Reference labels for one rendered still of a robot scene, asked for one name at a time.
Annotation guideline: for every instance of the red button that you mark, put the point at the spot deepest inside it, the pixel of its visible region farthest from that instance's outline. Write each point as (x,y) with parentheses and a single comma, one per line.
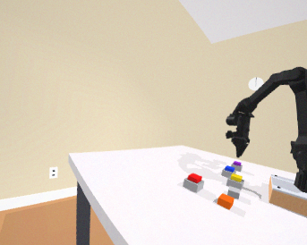
(193,182)

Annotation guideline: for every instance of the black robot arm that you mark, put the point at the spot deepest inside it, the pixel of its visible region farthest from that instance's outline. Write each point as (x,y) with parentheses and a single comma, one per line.
(296,79)

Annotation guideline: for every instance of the blue button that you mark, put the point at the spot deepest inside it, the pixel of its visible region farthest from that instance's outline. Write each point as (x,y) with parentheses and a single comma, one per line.
(228,171)

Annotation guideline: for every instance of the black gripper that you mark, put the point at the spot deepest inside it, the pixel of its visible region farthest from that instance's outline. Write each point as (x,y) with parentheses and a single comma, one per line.
(240,142)

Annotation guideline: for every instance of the purple button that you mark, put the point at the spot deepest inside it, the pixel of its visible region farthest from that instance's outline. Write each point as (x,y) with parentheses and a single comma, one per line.
(237,165)

